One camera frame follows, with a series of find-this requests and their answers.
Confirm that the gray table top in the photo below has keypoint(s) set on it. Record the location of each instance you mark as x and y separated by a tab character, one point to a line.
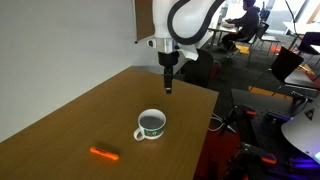
301	79

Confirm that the orange marker pen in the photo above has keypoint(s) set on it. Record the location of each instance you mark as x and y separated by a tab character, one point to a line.
104	153

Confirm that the white table top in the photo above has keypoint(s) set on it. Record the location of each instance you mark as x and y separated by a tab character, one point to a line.
301	27

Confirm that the seated person in dark hoodie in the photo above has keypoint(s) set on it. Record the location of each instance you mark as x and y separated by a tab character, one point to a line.
248	23

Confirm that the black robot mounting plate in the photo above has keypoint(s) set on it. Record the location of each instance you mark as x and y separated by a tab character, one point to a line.
263	100

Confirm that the dark chair back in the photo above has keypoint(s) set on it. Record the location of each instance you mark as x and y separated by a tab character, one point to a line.
310	41

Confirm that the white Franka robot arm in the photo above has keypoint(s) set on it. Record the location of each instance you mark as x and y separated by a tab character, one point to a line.
186	20

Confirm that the black chair with metal legs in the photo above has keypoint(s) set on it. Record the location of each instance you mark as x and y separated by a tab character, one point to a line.
261	33

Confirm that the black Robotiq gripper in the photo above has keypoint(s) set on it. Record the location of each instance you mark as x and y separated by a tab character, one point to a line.
168	59

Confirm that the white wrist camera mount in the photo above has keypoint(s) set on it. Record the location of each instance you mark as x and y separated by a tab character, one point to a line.
189	52

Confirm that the black office chair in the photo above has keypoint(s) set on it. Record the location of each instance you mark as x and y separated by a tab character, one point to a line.
201	70

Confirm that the white office desk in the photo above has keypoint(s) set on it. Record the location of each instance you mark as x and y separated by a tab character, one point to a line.
230	30

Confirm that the white cup with green band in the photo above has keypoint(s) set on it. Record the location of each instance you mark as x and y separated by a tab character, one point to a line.
151	124

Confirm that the black chair with angled back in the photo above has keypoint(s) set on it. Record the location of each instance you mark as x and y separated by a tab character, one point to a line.
286	63

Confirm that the brown cork board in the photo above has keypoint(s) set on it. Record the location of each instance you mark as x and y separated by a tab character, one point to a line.
143	20

